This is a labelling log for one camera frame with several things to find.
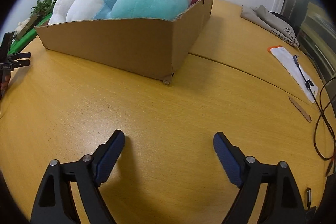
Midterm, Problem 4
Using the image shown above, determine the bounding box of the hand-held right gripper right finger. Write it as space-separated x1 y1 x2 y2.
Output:
213 132 307 224

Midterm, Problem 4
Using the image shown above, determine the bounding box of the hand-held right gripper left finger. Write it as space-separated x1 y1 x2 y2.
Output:
31 130 125 224

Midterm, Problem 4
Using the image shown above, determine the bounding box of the brown cardboard box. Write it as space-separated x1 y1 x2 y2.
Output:
35 0 216 85

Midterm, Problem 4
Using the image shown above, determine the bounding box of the person's left hand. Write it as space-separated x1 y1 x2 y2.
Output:
1 72 11 95

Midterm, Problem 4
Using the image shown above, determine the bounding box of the green covered bench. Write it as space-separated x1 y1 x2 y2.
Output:
9 15 50 54

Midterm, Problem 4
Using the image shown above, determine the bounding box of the small brown box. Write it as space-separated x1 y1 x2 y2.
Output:
14 15 38 37

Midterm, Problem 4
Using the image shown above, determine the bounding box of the small green potted plant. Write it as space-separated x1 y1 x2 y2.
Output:
31 0 56 17

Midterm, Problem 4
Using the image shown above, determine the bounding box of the white panda plush toy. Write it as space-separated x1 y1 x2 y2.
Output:
48 0 88 25

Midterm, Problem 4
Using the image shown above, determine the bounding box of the flat wooden stick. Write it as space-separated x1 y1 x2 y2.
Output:
288 96 312 123

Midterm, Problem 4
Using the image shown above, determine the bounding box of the black metal-tipped pen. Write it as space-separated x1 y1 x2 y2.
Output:
305 187 313 210

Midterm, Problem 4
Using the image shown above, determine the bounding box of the white packet with orange edge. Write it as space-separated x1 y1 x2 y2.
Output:
267 46 319 104

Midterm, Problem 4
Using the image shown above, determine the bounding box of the grey cloth bag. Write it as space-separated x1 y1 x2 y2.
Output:
241 5 301 48

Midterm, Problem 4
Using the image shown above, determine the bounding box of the black cloth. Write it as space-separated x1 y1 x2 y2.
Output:
268 11 300 35

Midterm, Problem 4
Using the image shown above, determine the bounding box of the glass partition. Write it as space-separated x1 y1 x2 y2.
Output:
285 0 336 88

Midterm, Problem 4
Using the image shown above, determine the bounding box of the long black cable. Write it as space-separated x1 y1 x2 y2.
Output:
310 79 336 161

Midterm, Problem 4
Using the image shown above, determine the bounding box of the short black plug cable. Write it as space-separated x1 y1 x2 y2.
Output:
293 55 318 94

